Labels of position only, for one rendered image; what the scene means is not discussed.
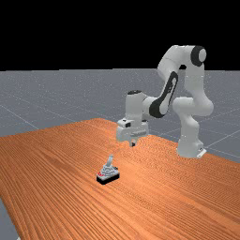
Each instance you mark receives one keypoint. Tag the grey toggle switch black base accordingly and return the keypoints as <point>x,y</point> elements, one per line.
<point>108,173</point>

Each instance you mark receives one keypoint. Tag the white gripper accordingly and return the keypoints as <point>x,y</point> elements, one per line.
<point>131,131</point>

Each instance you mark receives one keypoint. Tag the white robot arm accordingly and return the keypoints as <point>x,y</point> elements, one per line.
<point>190,93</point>

